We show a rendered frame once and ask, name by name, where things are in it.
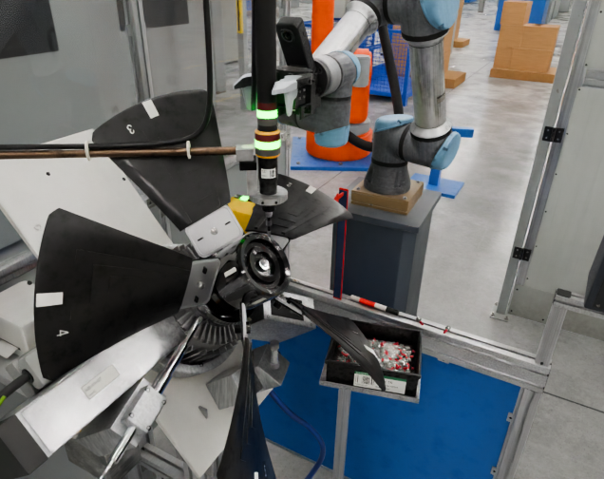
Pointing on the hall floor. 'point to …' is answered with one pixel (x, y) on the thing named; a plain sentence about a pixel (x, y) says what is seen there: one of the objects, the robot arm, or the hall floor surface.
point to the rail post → (519, 433)
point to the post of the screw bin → (341, 433)
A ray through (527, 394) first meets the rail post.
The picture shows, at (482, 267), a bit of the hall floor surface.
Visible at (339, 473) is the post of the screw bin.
